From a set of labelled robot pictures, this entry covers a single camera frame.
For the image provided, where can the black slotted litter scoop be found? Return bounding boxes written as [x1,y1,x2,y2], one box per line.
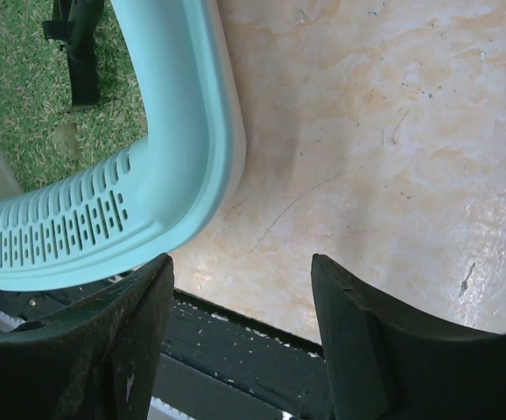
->
[42,0,104,113]

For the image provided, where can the teal plastic litter box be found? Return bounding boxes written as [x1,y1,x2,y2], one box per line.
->
[0,1,246,291]

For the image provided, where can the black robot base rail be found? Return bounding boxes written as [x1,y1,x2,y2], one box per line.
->
[0,270,335,420]

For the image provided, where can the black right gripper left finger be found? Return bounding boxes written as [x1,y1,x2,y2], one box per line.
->
[0,254,174,419]

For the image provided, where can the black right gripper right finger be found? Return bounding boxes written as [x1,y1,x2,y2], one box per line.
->
[311,254,506,419]

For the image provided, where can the green cat litter pellets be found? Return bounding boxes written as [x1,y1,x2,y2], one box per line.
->
[0,1,147,192]

